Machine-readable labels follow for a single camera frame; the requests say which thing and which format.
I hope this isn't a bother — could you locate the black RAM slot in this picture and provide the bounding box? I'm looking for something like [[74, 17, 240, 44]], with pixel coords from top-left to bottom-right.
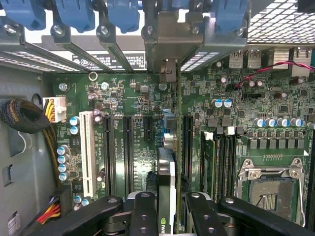
[[216, 127, 224, 197], [223, 126, 231, 197], [230, 127, 238, 195]]

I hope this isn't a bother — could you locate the long black expansion slot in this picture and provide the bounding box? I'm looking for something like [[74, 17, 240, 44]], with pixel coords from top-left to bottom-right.
[[122, 115, 135, 195], [183, 115, 194, 184], [102, 115, 116, 195]]

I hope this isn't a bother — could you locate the CPU socket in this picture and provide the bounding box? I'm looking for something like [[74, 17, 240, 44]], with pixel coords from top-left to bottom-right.
[[236, 157, 308, 228]]

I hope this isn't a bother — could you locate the white expansion slot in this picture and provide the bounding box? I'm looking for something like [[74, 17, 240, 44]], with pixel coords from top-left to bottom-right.
[[79, 110, 97, 198]]

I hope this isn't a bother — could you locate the short black expansion slot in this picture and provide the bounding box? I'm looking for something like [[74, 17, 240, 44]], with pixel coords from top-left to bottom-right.
[[143, 115, 155, 141]]

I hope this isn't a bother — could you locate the socket locking lever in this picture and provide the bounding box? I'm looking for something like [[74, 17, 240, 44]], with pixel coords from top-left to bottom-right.
[[296, 167, 307, 228]]

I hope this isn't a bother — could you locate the open dark PC case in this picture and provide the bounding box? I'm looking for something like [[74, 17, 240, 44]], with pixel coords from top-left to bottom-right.
[[0, 0, 315, 236]]

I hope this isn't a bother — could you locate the white power connector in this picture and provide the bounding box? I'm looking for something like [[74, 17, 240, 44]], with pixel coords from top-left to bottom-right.
[[42, 96, 67, 123]]

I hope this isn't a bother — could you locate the green motherboard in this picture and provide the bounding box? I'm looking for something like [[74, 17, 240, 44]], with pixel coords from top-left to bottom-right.
[[53, 49, 315, 236]]

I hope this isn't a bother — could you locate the metal slot cover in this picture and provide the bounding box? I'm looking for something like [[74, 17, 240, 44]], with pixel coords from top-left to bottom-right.
[[96, 24, 135, 73], [181, 14, 248, 73], [0, 23, 82, 73]]

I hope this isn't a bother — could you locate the blue card latch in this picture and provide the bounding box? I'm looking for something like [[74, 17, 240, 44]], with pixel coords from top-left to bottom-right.
[[215, 0, 248, 34], [107, 0, 140, 34], [0, 0, 47, 31], [52, 0, 96, 33]]

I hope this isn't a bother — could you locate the red and yellow wire bundle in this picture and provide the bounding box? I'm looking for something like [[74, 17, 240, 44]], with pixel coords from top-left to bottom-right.
[[36, 203, 62, 225]]

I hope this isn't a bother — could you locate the yellow and black wire bundle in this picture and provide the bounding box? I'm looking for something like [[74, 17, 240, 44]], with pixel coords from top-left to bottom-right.
[[42, 122, 63, 190]]

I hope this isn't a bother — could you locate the black sleeved cable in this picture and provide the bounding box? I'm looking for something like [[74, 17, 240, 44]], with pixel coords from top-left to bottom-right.
[[0, 97, 52, 135]]

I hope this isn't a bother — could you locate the red and black wire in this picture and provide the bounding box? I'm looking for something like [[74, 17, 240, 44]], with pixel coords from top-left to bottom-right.
[[235, 60, 315, 89]]

